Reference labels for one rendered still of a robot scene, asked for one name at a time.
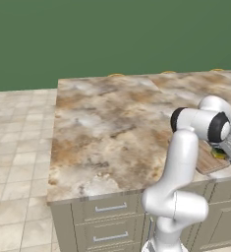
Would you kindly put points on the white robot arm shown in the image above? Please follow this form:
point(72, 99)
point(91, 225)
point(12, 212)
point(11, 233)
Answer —
point(182, 164)

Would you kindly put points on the yellow green sponge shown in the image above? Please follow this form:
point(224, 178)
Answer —
point(218, 153)

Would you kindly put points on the wooden cutting board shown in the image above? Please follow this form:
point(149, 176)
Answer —
point(209, 164)

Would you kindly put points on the beige drawer front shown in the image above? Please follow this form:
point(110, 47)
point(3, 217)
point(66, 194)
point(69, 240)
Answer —
point(87, 234)
point(87, 210)
point(223, 190)

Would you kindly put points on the beige cupboard door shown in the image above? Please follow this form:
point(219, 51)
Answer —
point(223, 226)

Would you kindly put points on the yellow stool seat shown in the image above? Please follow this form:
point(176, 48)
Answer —
point(216, 69)
point(168, 72)
point(116, 75)

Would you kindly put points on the beige kitchen island cabinet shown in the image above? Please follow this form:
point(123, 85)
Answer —
point(63, 229)

